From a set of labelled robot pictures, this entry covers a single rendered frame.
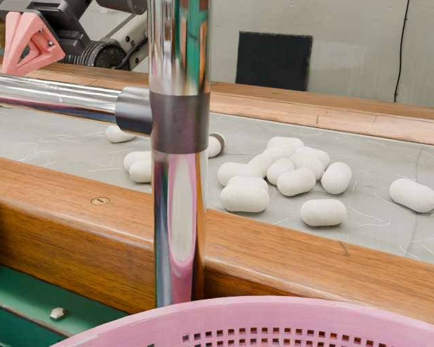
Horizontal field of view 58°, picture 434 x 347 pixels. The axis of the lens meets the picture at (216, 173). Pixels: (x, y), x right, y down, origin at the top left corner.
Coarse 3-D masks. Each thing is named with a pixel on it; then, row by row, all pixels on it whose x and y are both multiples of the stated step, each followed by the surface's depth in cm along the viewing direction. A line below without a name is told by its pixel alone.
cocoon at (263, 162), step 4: (256, 156) 35; (260, 156) 35; (264, 156) 35; (268, 156) 35; (252, 160) 34; (256, 160) 34; (260, 160) 34; (264, 160) 34; (268, 160) 35; (252, 164) 34; (256, 164) 34; (260, 164) 34; (264, 164) 34; (268, 164) 35; (260, 168) 34; (264, 168) 34; (264, 172) 34; (264, 176) 34
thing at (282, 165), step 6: (276, 162) 34; (282, 162) 34; (288, 162) 34; (270, 168) 33; (276, 168) 33; (282, 168) 33; (288, 168) 33; (270, 174) 33; (276, 174) 33; (270, 180) 33; (276, 180) 33
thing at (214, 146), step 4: (208, 140) 39; (212, 140) 39; (216, 140) 39; (224, 140) 40; (208, 144) 38; (212, 144) 38; (216, 144) 39; (208, 148) 38; (212, 148) 38; (216, 148) 39; (220, 148) 39; (208, 152) 39; (212, 152) 39; (216, 152) 39; (208, 156) 39; (212, 156) 39
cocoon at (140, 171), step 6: (138, 162) 33; (144, 162) 33; (150, 162) 33; (132, 168) 32; (138, 168) 32; (144, 168) 32; (150, 168) 32; (132, 174) 32; (138, 174) 32; (144, 174) 32; (150, 174) 32; (138, 180) 33; (144, 180) 33; (150, 180) 33
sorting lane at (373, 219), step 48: (0, 144) 41; (48, 144) 41; (96, 144) 42; (144, 144) 43; (240, 144) 44; (336, 144) 45; (384, 144) 46; (144, 192) 32; (384, 192) 34; (384, 240) 26; (432, 240) 27
